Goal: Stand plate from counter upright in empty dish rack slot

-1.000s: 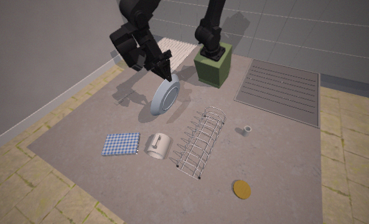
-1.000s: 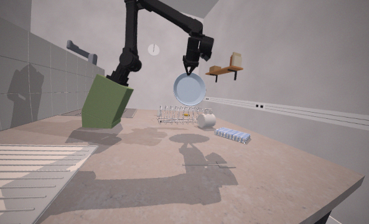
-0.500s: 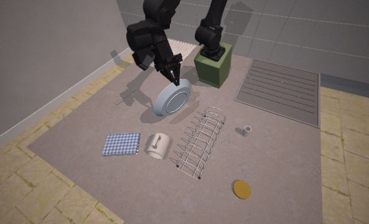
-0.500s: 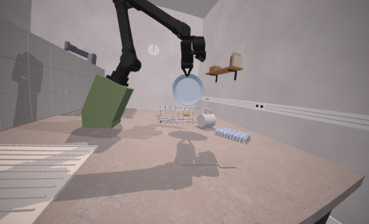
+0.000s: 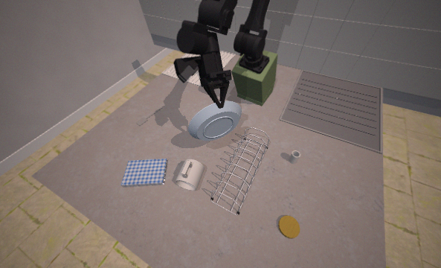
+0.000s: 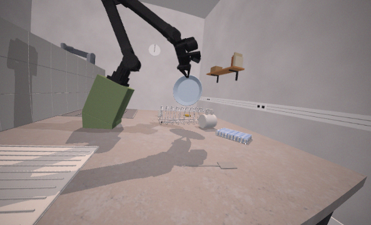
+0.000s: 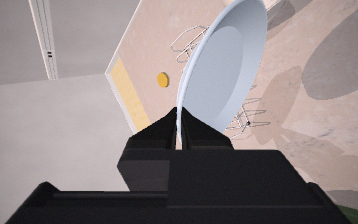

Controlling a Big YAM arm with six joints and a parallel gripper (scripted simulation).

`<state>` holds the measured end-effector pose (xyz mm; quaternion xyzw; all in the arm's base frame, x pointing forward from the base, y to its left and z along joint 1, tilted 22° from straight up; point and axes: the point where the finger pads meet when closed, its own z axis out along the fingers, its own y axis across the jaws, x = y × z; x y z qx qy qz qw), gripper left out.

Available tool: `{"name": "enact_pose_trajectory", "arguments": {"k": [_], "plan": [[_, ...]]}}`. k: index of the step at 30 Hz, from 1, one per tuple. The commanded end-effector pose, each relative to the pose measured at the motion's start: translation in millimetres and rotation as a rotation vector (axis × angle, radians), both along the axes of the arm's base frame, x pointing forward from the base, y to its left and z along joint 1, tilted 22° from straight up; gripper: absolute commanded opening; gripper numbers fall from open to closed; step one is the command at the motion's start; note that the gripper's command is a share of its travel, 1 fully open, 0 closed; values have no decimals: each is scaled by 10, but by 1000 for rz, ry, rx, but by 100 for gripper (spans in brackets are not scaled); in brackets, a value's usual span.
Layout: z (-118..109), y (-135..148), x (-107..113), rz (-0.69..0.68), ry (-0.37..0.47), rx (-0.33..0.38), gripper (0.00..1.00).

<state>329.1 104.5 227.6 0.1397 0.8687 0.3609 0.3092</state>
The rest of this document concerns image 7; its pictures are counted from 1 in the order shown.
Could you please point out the golden yellow round disc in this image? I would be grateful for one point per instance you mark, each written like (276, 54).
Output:
(163, 80)

